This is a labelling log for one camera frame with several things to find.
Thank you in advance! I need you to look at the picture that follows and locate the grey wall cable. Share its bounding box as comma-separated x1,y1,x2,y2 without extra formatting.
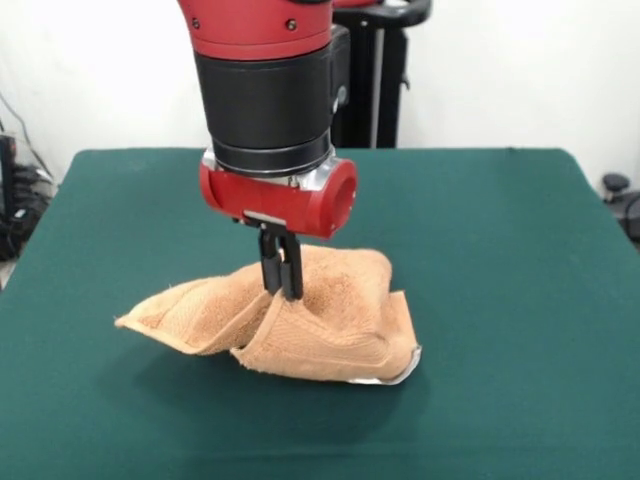
0,92,47,171

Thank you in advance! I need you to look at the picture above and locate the dark green table cloth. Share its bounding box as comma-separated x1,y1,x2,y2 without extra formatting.
0,147,640,480

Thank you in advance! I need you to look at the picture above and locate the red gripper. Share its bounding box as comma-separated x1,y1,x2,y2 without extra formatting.
198,155,359,302

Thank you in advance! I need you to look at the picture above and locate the grey wheeled floor base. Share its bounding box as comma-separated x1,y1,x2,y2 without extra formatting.
601,172,640,246

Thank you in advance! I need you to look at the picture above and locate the tan terry cloth towel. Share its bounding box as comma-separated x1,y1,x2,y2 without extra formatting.
113,245,424,387

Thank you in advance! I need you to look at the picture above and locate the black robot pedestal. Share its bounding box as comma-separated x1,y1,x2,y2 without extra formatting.
329,0,432,150

